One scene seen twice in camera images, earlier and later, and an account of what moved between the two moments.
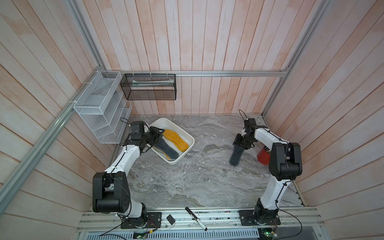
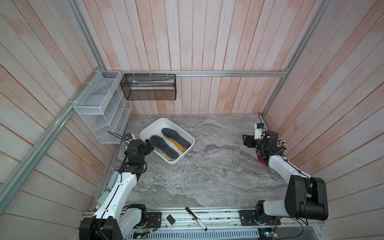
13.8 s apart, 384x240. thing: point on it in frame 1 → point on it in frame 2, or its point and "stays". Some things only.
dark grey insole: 236,155 → 170,134
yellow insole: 176,139 stays
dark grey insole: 169,151 stays
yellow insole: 165,155 stays
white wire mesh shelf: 104,107 stays
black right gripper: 237,140 → 248,140
